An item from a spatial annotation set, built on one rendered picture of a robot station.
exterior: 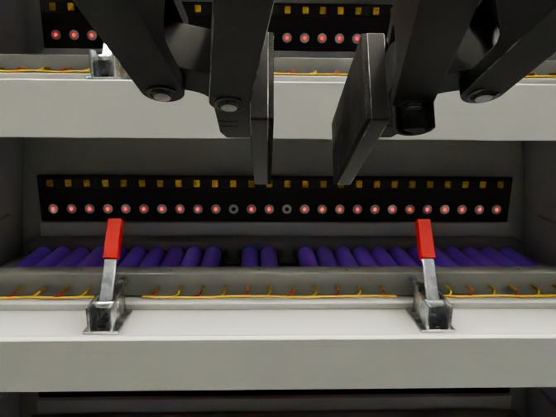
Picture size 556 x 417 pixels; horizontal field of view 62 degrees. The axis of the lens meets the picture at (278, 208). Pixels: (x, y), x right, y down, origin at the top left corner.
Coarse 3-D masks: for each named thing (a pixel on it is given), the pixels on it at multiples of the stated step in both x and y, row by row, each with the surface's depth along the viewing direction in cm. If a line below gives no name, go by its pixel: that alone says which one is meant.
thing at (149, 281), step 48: (0, 288) 42; (48, 288) 42; (96, 288) 42; (144, 288) 42; (192, 288) 43; (240, 288) 43; (288, 288) 43; (336, 288) 42; (384, 288) 43; (480, 288) 43; (528, 288) 44
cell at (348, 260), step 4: (340, 248) 51; (344, 248) 51; (336, 252) 51; (340, 252) 50; (344, 252) 49; (348, 252) 50; (336, 256) 50; (340, 256) 49; (344, 256) 48; (348, 256) 48; (352, 256) 49; (336, 260) 50; (340, 260) 48; (344, 260) 48; (348, 260) 47; (352, 260) 47; (340, 264) 48; (344, 264) 47; (348, 264) 46; (352, 264) 46; (356, 264) 46
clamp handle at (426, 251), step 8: (416, 224) 40; (424, 224) 40; (416, 232) 40; (424, 232) 40; (432, 232) 40; (424, 240) 40; (432, 240) 40; (424, 248) 39; (432, 248) 39; (424, 256) 39; (432, 256) 39; (424, 264) 39; (432, 264) 39; (424, 272) 39; (432, 272) 39; (424, 280) 39; (432, 280) 38; (424, 288) 39; (432, 288) 38; (424, 296) 39; (432, 296) 38
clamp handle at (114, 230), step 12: (108, 228) 39; (120, 228) 39; (108, 240) 39; (120, 240) 39; (108, 252) 38; (120, 252) 39; (108, 264) 38; (108, 276) 38; (108, 288) 38; (108, 300) 37
